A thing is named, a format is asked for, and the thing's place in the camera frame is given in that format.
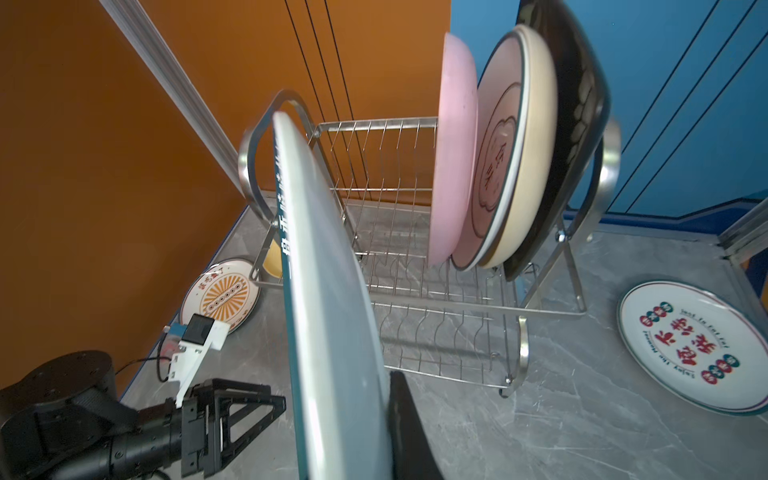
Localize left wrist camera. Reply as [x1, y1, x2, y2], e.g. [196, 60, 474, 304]
[168, 314, 230, 408]

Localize white plate green cloud outline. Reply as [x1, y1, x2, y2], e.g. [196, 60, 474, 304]
[451, 29, 526, 271]

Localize cream round plate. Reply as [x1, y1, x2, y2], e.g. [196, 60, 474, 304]
[479, 25, 558, 268]

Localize pink round plate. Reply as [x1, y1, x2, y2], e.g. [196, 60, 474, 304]
[427, 33, 478, 266]

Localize chrome two-tier dish rack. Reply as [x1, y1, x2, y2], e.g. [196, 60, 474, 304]
[238, 90, 621, 397]

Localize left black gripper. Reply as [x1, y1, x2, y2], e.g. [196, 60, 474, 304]
[42, 379, 287, 479]

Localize yellow round plate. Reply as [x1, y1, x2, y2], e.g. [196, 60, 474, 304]
[262, 241, 282, 279]

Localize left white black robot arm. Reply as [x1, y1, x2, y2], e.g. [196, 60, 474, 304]
[1, 350, 286, 479]

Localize white plate green red rim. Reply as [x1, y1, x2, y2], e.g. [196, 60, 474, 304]
[272, 112, 393, 479]

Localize white plate orange sunburst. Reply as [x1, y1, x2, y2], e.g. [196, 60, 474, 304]
[179, 258, 261, 332]

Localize white plate red characters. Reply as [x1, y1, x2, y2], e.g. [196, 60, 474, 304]
[617, 280, 767, 416]

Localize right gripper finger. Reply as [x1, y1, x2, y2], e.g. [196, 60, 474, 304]
[387, 371, 443, 480]

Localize black square floral plate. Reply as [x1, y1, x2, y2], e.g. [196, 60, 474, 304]
[504, 1, 611, 282]

